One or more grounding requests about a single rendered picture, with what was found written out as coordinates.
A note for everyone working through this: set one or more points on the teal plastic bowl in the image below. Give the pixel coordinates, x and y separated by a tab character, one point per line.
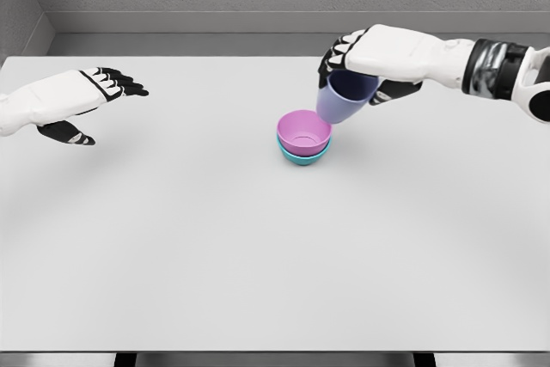
304	158

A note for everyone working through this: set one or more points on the lavender plastic cup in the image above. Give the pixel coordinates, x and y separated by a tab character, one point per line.
341	98

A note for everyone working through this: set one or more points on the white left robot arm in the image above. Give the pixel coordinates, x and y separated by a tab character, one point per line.
15	111

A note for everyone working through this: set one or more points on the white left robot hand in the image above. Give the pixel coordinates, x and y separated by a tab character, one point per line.
69	94

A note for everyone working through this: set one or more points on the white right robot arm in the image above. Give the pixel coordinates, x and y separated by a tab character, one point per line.
494	70

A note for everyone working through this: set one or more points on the pink plastic bowl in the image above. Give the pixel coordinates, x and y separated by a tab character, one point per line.
303	132

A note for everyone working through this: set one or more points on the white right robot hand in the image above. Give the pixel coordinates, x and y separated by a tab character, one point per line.
386	53

